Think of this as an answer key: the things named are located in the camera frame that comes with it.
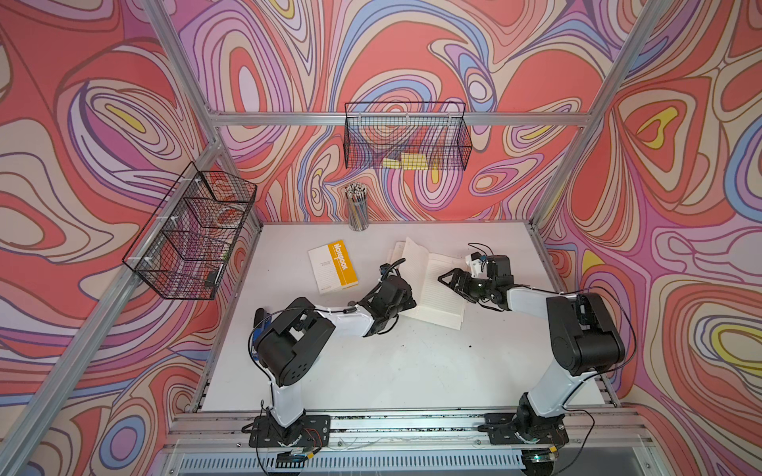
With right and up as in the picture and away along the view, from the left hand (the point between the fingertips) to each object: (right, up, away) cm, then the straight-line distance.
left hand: (419, 293), depth 91 cm
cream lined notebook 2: (+6, -3, +2) cm, 6 cm away
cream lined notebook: (-30, +8, +13) cm, 34 cm away
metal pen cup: (-21, +30, +17) cm, 41 cm away
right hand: (+10, +1, +4) cm, 10 cm away
